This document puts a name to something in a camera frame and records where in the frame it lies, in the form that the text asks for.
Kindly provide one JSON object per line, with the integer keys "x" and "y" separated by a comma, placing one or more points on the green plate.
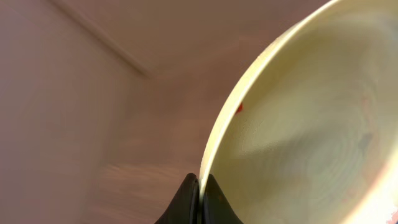
{"x": 309, "y": 132}

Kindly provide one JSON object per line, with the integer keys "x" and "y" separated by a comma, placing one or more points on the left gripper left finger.
{"x": 183, "y": 209}

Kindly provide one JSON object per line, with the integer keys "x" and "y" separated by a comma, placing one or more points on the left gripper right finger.
{"x": 216, "y": 208}

